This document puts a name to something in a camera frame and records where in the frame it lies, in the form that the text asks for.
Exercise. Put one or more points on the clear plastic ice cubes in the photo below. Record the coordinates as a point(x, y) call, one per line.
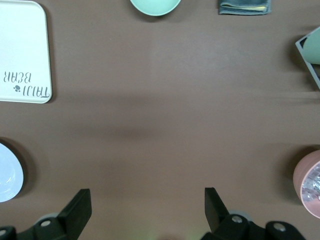
point(312, 186)

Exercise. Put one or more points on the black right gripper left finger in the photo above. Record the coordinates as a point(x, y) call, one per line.
point(72, 220)

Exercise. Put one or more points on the mint green bowl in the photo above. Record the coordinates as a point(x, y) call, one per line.
point(155, 6)

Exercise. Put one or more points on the cream bear print tray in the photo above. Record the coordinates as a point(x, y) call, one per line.
point(22, 45)

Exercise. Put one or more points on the dark grey folded cloth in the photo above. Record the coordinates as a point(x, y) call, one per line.
point(245, 6)

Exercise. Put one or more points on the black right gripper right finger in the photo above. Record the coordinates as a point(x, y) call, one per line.
point(220, 220)

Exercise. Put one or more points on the pink bowl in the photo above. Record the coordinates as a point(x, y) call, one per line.
point(298, 180)

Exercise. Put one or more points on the lavender round plate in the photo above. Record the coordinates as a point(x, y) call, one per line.
point(10, 175)

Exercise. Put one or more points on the mint green cup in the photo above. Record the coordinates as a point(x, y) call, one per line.
point(312, 47)

